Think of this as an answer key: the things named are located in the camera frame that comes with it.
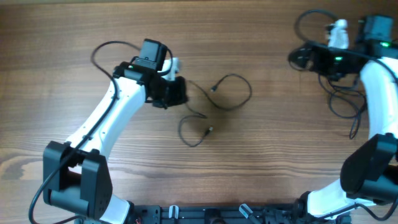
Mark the black usb cable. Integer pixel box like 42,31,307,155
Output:
287,46,315,72
177,73,253,148
317,73,368,140

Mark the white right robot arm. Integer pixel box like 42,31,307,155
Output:
289,13,397,222

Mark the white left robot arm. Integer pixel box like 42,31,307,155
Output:
31,39,187,223

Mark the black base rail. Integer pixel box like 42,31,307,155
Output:
134,203,293,224

